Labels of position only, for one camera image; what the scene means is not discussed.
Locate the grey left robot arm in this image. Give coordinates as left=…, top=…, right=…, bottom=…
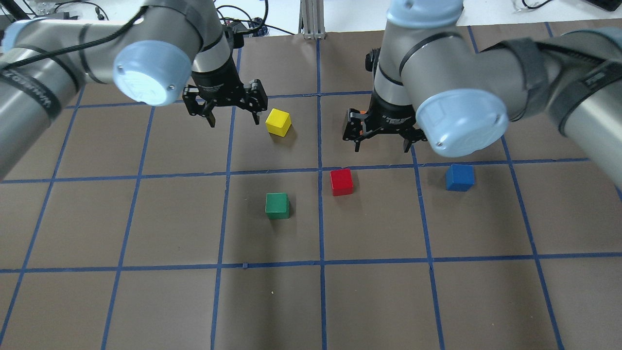
left=0, top=0, right=267, bottom=178

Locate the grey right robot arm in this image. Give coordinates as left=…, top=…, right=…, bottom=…
left=342, top=0, right=622, bottom=188

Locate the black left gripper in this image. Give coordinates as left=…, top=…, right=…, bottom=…
left=182, top=79, right=267, bottom=128

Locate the green wooden block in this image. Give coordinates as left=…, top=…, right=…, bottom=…
left=265, top=192, right=291, bottom=220

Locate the red wooden block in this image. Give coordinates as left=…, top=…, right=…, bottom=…
left=329, top=168, right=354, bottom=196

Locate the yellow wooden block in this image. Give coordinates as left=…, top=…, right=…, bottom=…
left=265, top=108, right=292, bottom=137

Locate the blue wooden block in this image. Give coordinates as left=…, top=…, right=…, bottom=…
left=445, top=164, right=476, bottom=192

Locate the aluminium frame post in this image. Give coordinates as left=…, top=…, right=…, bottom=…
left=298, top=0, right=326, bottom=40

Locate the black power adapter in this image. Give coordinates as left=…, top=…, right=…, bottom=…
left=225, top=20, right=251, bottom=38

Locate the orange wooden block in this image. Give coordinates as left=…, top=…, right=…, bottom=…
left=359, top=110, right=367, bottom=135

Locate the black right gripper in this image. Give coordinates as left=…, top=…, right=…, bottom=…
left=342, top=92, right=428, bottom=153

